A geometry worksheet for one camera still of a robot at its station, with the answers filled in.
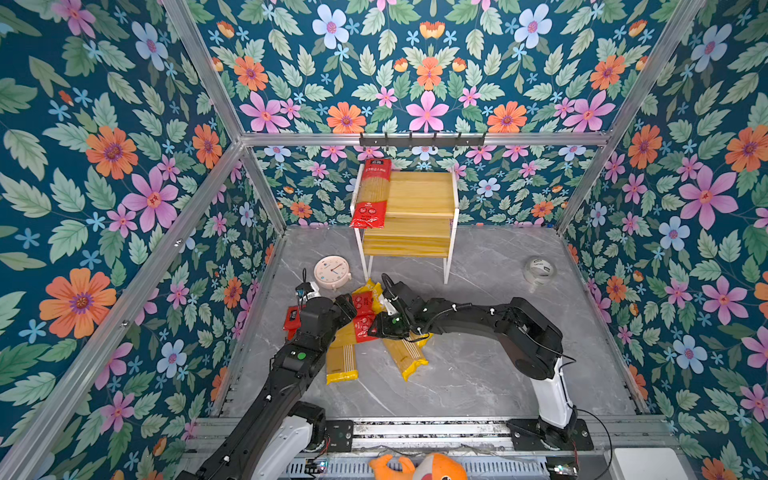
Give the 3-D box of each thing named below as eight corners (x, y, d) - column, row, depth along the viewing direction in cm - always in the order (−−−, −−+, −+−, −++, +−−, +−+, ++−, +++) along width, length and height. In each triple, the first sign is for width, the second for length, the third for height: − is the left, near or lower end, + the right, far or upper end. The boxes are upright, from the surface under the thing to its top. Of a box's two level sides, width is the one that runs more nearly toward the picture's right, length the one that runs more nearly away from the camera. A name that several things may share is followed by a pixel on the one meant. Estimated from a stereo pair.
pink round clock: (312, 290, 103) (309, 285, 100) (319, 260, 111) (317, 255, 109) (349, 290, 103) (348, 285, 100) (353, 260, 111) (352, 255, 109)
